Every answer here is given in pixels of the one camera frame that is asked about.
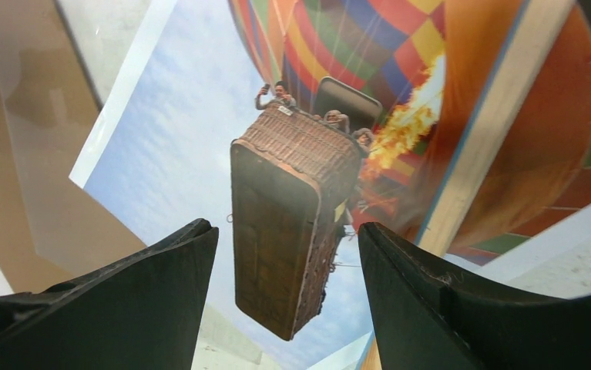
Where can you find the brown cardboard backing board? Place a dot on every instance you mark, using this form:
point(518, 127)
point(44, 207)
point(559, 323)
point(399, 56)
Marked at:
point(50, 229)

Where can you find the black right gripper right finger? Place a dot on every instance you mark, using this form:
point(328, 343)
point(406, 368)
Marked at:
point(429, 313)

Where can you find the wooden picture frame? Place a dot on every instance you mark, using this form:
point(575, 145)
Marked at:
point(513, 129)

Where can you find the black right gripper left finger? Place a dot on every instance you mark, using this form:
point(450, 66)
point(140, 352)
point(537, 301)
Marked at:
point(140, 312)

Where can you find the hot air balloon photo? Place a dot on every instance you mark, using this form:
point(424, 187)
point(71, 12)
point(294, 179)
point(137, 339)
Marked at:
point(263, 117)

